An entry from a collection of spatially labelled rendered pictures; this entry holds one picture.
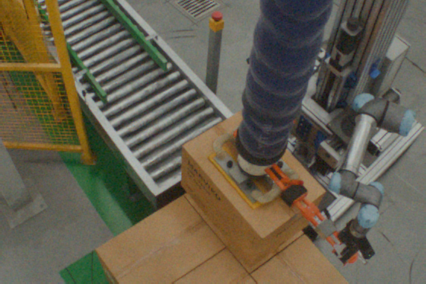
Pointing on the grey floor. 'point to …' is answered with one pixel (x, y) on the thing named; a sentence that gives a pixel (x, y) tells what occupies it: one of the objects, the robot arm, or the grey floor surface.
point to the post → (214, 53)
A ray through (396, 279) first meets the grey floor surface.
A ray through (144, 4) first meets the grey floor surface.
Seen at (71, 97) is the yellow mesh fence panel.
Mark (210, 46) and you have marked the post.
